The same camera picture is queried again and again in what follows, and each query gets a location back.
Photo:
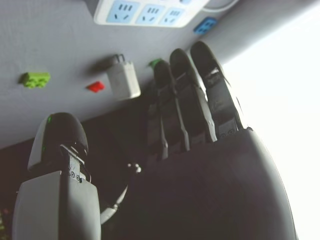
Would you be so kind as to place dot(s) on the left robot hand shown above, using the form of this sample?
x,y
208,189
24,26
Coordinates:
x,y
200,187

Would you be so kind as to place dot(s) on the white charger adapter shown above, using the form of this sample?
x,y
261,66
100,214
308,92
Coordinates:
x,y
122,80

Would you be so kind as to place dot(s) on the white power strip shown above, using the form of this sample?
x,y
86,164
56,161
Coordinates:
x,y
125,12

